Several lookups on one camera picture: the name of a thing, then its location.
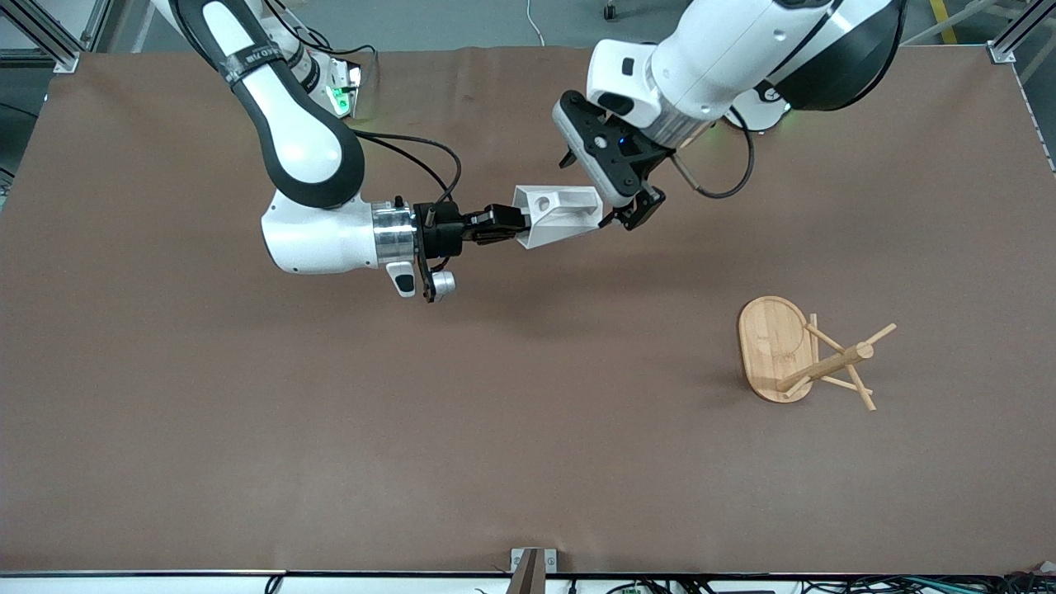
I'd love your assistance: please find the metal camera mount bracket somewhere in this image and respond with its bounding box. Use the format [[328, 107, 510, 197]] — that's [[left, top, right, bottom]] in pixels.
[[509, 547, 559, 594]]

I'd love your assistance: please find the brown table cover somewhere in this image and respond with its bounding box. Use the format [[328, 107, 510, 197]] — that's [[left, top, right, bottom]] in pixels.
[[0, 45, 1056, 576]]

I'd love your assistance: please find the cable bundle under table edge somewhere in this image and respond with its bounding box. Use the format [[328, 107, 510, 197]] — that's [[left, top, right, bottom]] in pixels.
[[569, 575, 1056, 594]]

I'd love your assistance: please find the aluminium frame post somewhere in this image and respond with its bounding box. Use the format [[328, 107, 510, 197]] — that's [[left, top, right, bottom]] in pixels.
[[988, 0, 1056, 65], [0, 0, 133, 73]]

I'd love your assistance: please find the black right base cable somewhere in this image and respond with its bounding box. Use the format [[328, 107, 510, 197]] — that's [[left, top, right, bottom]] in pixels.
[[289, 25, 378, 83]]

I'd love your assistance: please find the white faceted cup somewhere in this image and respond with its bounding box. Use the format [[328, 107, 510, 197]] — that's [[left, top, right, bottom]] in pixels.
[[512, 186, 604, 250]]

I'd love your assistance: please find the wooden cup rack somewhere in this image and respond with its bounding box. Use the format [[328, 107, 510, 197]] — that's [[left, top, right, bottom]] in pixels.
[[737, 295, 898, 413]]

